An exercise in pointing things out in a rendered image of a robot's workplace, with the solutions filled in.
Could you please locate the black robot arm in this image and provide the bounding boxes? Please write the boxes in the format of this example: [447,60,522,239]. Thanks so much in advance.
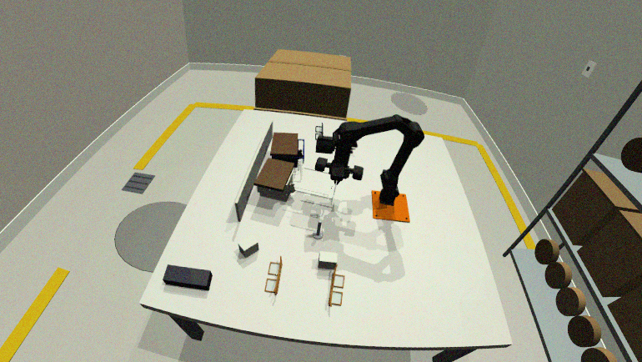
[316,114,424,206]

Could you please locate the white flat panel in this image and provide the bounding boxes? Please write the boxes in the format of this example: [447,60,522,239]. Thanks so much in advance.
[235,119,273,222]

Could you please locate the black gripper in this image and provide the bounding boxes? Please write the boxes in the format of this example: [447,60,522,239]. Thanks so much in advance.
[315,154,364,180]

